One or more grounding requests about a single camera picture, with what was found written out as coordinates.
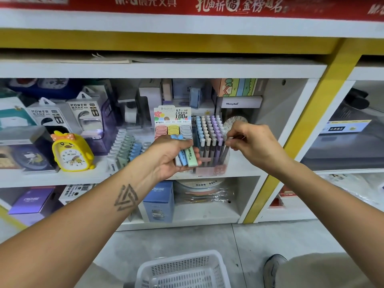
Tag person's right hand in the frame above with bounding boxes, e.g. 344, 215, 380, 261
226, 122, 289, 174

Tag person's left hand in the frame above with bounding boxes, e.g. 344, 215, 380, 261
141, 135, 203, 184

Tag blue and green short packets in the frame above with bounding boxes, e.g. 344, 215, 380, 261
171, 135, 199, 167

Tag white shelf with yellow trim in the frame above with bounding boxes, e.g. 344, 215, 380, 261
0, 0, 384, 232

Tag white plastic basket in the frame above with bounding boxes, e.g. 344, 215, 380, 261
135, 250, 232, 288

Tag person's left forearm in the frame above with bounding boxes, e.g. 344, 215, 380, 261
0, 171, 158, 288

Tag person's right forearm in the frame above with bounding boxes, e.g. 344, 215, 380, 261
271, 158, 384, 288

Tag white round clock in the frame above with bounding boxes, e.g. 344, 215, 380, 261
223, 115, 248, 132

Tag clear plastic tray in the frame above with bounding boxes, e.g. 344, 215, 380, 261
107, 130, 151, 174

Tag blue small carton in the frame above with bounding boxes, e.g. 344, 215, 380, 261
143, 181, 175, 224

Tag white long box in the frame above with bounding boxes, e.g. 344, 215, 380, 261
217, 96, 263, 109

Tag white refill display box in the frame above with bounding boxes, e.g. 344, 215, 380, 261
153, 105, 196, 173

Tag stack of wrapped discs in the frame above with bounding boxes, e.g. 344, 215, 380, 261
175, 178, 232, 204

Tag purple translucent container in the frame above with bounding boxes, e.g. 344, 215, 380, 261
84, 96, 119, 155

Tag red white flat box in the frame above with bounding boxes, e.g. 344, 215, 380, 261
270, 186, 301, 209

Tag tape dispenser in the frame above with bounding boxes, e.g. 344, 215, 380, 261
117, 90, 140, 126

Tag pastel sticky notes pack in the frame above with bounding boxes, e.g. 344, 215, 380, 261
211, 78, 265, 98

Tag white tall box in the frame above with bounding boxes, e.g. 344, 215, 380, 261
138, 80, 163, 114

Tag grey digital clock box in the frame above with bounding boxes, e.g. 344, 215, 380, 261
173, 79, 208, 108

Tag yellow alarm clock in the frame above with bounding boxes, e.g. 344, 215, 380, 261
50, 130, 96, 173

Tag white hanging accessory box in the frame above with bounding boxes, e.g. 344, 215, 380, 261
66, 92, 104, 138
25, 98, 79, 136

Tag large white cardboard box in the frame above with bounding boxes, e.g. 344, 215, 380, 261
58, 184, 97, 206

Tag flat cardboard sheets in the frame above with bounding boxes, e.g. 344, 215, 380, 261
90, 52, 328, 64

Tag plastic wrapped items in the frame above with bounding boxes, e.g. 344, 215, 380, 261
330, 172, 384, 208

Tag grey sneaker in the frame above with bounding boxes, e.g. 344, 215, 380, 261
263, 254, 289, 288

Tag clear boxed dark clock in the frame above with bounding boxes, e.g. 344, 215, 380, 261
0, 126, 58, 173

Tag purple box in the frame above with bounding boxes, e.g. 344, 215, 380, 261
8, 187, 58, 226

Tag teal white box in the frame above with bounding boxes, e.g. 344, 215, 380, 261
0, 96, 37, 130

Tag red banner strip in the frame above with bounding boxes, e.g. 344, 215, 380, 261
0, 0, 384, 22

